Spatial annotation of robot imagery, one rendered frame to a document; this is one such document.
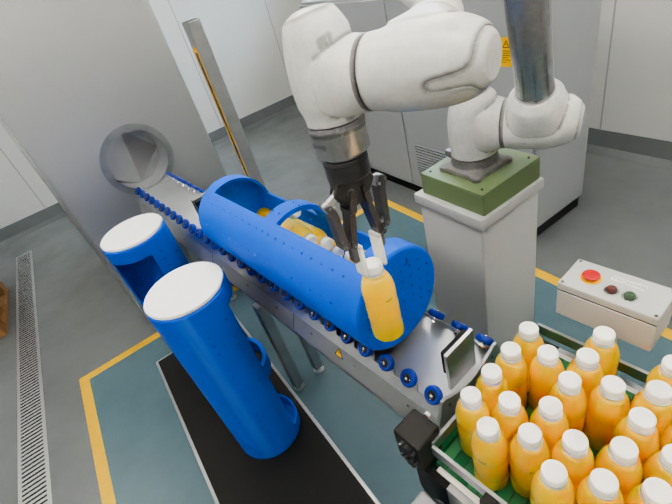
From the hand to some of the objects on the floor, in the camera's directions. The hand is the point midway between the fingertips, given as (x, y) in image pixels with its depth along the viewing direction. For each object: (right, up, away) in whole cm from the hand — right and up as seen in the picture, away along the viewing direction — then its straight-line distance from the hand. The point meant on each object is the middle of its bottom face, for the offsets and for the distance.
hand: (369, 254), depth 81 cm
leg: (-26, -72, +149) cm, 167 cm away
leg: (-15, -64, +155) cm, 168 cm away
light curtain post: (-25, -36, +197) cm, 201 cm away
